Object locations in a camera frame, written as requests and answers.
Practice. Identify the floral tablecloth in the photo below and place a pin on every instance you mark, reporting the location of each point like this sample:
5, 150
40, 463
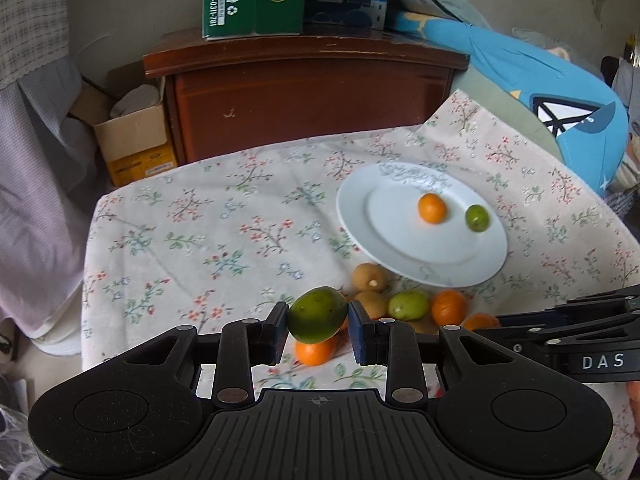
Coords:
210, 240

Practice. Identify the white cloth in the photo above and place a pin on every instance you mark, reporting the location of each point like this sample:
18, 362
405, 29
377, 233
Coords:
135, 100

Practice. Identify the blue printed pillow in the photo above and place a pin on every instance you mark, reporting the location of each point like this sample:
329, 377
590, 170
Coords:
500, 60

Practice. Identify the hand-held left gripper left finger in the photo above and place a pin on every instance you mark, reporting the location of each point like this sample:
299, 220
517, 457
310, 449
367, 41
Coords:
276, 334

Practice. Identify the open cardboard box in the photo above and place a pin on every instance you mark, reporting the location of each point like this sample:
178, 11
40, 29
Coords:
135, 140

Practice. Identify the clear plastic bag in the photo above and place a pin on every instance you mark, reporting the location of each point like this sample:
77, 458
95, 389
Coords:
12, 440

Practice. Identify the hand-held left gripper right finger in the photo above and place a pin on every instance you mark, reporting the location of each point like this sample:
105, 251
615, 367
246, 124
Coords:
358, 335

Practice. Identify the checkered cloth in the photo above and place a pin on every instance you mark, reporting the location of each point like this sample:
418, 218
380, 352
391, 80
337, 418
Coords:
30, 25

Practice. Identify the brown longan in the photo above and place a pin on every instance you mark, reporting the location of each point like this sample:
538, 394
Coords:
369, 276
372, 305

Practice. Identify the white plate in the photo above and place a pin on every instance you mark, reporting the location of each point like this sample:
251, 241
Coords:
400, 240

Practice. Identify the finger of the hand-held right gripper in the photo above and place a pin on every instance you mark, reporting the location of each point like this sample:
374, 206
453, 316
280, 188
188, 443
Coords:
515, 341
530, 320

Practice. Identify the brown wooden cabinet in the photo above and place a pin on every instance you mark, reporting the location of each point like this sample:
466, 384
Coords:
300, 100

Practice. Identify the purple striped cloth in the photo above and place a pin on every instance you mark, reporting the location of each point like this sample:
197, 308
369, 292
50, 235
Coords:
35, 185

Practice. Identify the small orange mandarin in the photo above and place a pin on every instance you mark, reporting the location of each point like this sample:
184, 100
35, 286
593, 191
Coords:
315, 354
480, 321
449, 307
432, 208

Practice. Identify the green jujube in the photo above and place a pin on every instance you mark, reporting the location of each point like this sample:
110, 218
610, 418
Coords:
477, 218
407, 305
317, 315

